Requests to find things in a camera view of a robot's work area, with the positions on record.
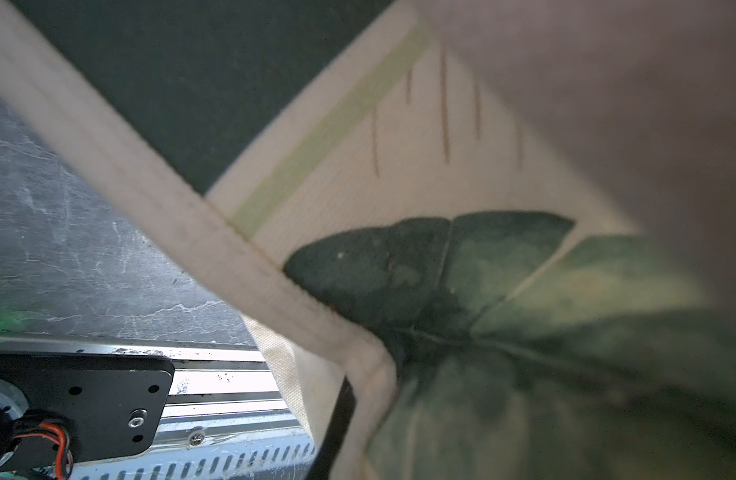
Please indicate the cream canvas tote bag leaves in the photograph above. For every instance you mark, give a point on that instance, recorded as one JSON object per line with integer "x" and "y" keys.
{"x": 511, "y": 225}

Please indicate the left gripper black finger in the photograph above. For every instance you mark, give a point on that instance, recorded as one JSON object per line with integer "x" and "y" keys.
{"x": 336, "y": 433}

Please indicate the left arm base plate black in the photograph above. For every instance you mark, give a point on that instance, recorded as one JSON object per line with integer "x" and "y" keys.
{"x": 110, "y": 405}

